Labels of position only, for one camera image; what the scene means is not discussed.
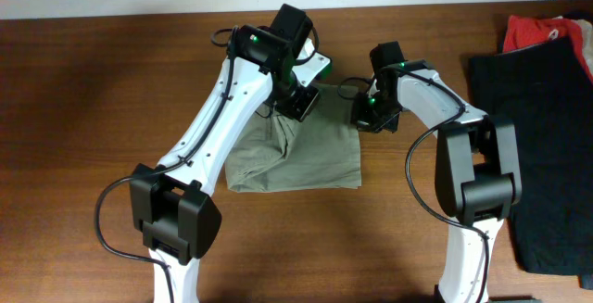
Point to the khaki green shorts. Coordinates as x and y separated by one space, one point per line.
277 154

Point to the black folded garment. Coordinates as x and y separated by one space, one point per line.
546 93

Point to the red garment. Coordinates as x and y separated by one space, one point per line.
523 32

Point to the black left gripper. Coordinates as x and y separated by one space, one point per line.
301 107

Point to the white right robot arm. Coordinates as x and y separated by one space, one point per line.
477 171

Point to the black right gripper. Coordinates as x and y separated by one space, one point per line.
363 121

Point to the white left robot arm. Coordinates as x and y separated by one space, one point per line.
172 204

